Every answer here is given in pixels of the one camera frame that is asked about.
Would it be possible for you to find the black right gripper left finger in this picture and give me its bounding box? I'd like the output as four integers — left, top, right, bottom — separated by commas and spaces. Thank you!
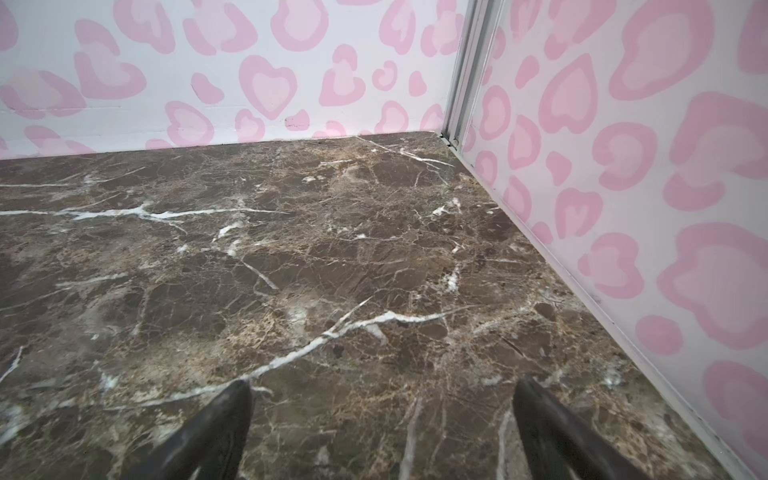
122, 380, 254, 480

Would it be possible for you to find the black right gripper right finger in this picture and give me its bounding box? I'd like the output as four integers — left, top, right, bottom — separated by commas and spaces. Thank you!
513, 376, 648, 480

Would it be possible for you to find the aluminium corner post right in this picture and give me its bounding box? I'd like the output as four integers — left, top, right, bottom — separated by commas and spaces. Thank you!
441, 0, 505, 152

